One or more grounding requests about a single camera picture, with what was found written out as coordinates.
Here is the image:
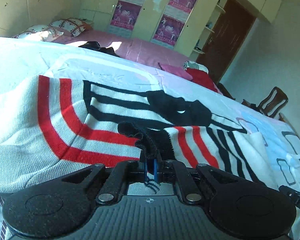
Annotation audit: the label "red black white striped sweater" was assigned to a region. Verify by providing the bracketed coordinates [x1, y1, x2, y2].
[0, 75, 266, 193]

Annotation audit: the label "black clothes on bed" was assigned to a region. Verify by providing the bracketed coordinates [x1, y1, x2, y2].
[79, 41, 119, 57]

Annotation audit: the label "light blue patterned bedsheet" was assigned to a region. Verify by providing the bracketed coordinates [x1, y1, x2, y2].
[0, 36, 300, 240]

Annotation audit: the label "dark wooden chair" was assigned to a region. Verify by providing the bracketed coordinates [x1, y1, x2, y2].
[242, 87, 288, 118]

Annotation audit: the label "red folded garment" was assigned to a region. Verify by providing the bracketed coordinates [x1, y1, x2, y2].
[186, 68, 218, 93]

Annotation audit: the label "pink folded cloth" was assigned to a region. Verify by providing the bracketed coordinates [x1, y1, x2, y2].
[158, 62, 193, 81]

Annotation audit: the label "black white striped garment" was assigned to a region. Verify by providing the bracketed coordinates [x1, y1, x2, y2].
[183, 61, 209, 73]

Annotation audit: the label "pink bedsheet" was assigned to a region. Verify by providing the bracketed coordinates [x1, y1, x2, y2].
[54, 30, 189, 68]

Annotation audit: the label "white corner shelf unit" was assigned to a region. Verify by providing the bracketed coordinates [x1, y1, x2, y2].
[193, 4, 225, 54]

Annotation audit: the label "brown wooden door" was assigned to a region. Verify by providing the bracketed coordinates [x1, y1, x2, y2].
[196, 0, 256, 83]

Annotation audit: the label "lower right pink poster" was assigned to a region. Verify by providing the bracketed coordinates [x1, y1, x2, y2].
[151, 15, 184, 49]

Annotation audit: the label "far patterned pillow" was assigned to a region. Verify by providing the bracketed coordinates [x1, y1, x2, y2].
[50, 18, 93, 37]

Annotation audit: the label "patterned pillow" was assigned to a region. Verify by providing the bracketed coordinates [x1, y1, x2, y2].
[13, 24, 64, 42]
[50, 18, 93, 37]

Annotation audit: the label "near patterned pillow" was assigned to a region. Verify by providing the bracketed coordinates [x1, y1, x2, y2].
[13, 24, 64, 42]

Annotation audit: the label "lower left pink poster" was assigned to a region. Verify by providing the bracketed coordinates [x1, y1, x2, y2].
[110, 0, 141, 31]

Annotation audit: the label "cream glossy wardrobe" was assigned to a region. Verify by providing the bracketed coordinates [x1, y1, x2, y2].
[79, 0, 282, 56]

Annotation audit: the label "cream round headboard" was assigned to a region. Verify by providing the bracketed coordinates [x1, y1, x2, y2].
[0, 0, 74, 37]

